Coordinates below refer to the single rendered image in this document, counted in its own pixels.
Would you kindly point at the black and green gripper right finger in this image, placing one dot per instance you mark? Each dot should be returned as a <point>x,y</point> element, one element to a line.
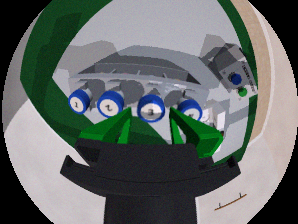
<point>205,138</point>

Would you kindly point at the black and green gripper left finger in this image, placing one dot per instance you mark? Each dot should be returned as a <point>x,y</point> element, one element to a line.
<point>107,129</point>

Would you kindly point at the white four-tube rack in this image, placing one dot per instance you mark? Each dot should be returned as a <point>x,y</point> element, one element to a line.
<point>98,78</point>

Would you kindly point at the blue screw cap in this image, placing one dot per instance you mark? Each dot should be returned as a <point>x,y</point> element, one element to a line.
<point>190,108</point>
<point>151,108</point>
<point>110,103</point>
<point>79,101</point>

